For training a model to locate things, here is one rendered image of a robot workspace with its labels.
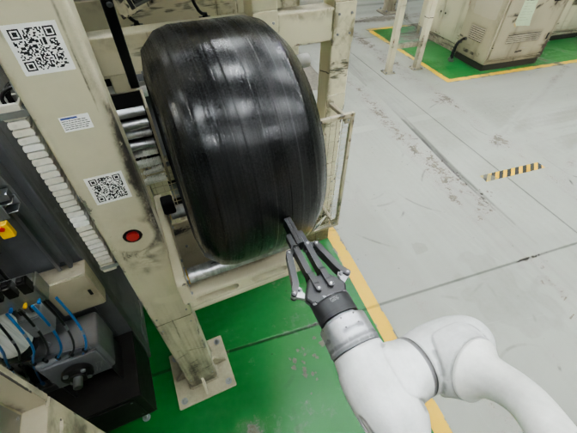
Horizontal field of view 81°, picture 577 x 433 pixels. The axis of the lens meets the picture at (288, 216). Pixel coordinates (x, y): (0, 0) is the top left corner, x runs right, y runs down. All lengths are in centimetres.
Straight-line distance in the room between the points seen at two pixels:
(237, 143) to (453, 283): 184
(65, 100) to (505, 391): 84
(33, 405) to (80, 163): 52
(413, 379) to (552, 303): 194
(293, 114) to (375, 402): 50
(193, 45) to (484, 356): 73
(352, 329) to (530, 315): 183
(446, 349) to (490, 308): 164
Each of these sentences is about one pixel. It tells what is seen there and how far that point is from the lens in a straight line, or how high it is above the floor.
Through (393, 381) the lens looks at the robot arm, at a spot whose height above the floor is 117.
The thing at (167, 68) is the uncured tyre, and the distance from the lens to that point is 71.
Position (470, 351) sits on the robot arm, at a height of 119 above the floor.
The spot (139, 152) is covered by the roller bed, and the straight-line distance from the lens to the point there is 128.
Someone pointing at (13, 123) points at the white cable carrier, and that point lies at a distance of 79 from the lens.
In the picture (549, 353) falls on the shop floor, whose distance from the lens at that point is 227.
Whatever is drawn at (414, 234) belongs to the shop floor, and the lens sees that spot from 244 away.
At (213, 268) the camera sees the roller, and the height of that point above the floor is 92.
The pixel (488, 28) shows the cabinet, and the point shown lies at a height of 45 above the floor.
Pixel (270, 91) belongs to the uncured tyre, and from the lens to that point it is 67.
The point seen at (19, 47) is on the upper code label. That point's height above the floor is 152.
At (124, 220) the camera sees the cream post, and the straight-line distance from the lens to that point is 90.
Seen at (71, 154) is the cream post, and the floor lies 132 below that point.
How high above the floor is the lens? 170
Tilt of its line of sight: 45 degrees down
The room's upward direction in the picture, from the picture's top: straight up
